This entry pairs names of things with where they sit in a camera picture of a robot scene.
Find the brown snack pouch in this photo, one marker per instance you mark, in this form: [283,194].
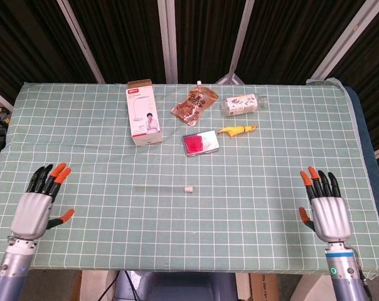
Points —
[194,105]

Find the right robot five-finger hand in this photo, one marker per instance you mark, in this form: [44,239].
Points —
[330,219]

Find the red item in clear case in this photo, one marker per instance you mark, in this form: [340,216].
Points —
[195,144]

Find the narrow white box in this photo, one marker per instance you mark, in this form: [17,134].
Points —
[243,285]

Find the blue padded table edge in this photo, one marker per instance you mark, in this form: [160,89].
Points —
[370,125]

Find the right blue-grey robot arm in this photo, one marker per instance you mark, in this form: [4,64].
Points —
[344,272]

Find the yellow rubber chicken toy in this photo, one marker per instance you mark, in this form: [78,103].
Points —
[236,130]

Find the white carton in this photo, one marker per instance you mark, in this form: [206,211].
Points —
[315,290]

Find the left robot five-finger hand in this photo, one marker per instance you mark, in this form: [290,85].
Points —
[32,216]

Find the clear bottle with white label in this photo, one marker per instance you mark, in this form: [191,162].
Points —
[241,105]

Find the green checked tablecloth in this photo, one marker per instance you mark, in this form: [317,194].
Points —
[177,225]

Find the white metal partition frame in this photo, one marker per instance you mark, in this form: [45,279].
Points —
[239,40]
[79,40]
[343,40]
[168,40]

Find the brown cardboard box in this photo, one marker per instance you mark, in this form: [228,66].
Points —
[264,287]

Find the white desk lamp box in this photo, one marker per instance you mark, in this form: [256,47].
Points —
[144,119]

